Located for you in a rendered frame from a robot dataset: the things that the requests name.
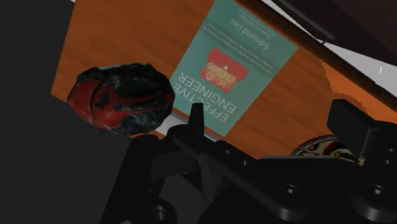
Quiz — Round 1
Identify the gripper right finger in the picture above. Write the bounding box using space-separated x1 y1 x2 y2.
327 99 397 224

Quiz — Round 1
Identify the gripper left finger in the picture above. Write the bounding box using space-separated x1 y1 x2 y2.
102 102 292 224

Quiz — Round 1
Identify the patterned plate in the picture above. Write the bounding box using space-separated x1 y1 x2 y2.
289 134 365 166

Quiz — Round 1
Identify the teal book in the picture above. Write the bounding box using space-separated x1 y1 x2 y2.
155 0 299 141

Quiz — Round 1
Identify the red and black lumpy figure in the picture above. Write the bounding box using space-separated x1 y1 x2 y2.
66 62 176 136

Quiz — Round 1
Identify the dark brown cabinet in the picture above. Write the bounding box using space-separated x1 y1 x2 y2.
272 0 397 67

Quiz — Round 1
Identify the orange wooden table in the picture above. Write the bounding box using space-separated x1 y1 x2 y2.
51 0 397 160

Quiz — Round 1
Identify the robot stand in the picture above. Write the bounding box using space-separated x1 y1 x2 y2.
0 0 162 224

